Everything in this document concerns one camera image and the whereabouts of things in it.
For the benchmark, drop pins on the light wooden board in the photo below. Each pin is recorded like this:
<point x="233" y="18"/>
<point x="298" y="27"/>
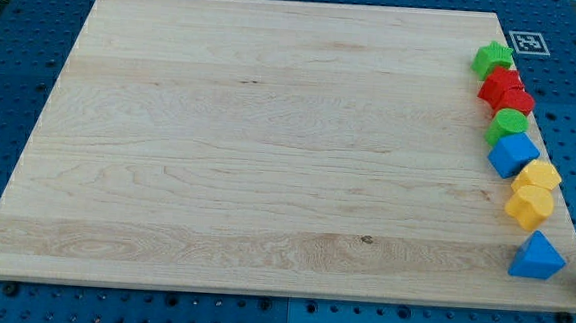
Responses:
<point x="274" y="148"/>

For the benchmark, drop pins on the blue cube block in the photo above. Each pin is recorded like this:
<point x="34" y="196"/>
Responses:
<point x="511" y="153"/>

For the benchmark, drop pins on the green cylinder block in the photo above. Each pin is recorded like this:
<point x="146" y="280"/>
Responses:
<point x="506" y="122"/>

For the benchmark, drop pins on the green star block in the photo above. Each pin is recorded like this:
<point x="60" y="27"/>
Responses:
<point x="491" y="56"/>

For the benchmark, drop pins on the red star block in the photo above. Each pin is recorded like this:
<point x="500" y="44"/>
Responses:
<point x="498" y="83"/>

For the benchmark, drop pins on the red cylinder block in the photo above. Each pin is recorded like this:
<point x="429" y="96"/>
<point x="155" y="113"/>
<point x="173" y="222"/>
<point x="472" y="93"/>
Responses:
<point x="516" y="99"/>

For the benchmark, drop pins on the yellow heart block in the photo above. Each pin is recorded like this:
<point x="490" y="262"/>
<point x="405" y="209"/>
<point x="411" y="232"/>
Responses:
<point x="530" y="206"/>

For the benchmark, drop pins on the yellow hexagon block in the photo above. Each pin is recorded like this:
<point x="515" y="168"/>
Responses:
<point x="537" y="173"/>

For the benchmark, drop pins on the blue triangle block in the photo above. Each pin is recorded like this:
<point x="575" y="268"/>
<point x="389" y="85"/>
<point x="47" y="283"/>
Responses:
<point x="536" y="258"/>

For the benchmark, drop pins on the black and white fiducial tag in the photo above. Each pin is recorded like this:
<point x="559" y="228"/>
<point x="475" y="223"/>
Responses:
<point x="529" y="43"/>

